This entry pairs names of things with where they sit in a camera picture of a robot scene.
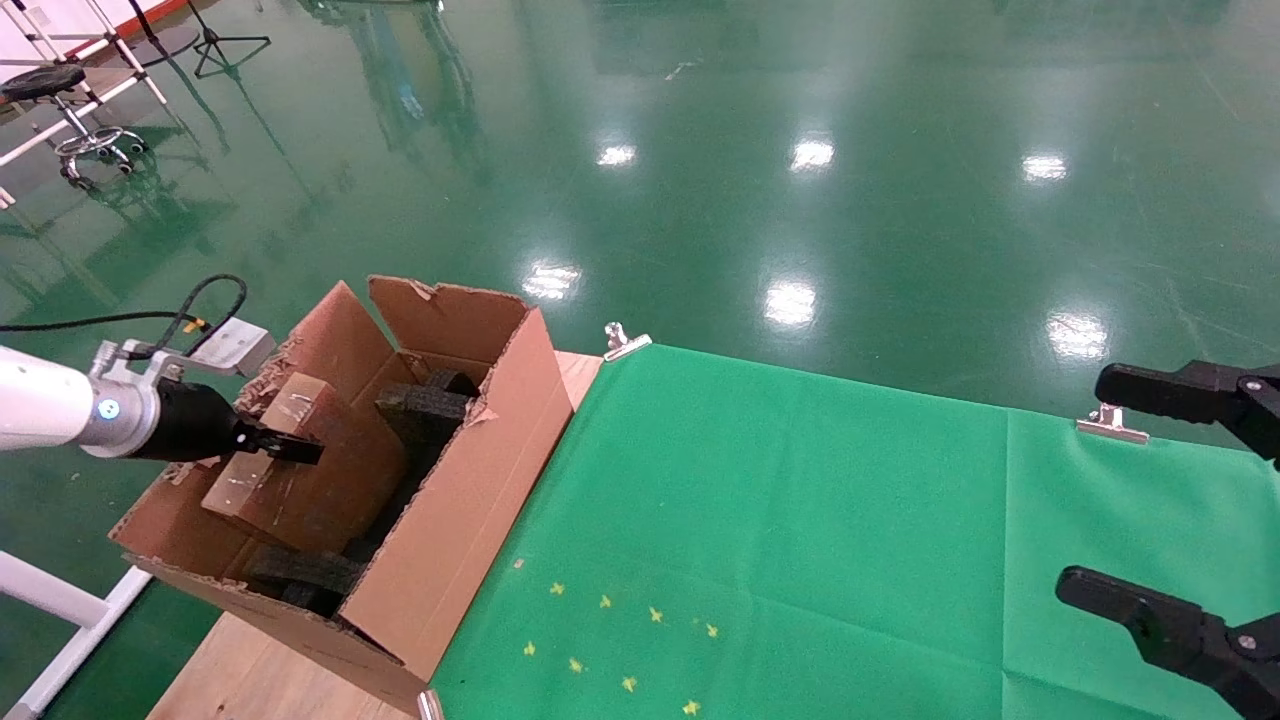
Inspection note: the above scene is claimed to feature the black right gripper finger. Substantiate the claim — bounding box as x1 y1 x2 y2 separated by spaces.
1056 566 1280 720
1095 360 1280 471

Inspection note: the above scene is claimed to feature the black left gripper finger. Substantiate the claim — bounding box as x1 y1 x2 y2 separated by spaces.
235 425 324 465

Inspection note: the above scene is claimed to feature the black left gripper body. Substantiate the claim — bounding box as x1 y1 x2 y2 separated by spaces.
130 380 247 463

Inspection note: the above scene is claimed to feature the small brown cardboard box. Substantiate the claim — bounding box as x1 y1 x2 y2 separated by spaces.
200 372 409 554

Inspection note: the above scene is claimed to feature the large open brown carton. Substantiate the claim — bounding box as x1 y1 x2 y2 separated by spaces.
108 275 576 713

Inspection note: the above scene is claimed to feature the black round stool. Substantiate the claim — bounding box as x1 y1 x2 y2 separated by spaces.
0 63 149 191

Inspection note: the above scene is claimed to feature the black microphone stand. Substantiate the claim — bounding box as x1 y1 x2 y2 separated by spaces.
125 0 273 79

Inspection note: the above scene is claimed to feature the green table cloth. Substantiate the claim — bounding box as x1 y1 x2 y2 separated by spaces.
428 343 1280 720

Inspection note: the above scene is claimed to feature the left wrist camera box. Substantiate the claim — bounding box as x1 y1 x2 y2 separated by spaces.
90 318 278 386

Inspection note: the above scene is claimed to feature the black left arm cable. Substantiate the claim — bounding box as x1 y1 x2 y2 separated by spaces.
0 274 248 359

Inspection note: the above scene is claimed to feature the white metal pedestal stand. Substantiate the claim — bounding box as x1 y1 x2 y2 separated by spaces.
0 548 153 720

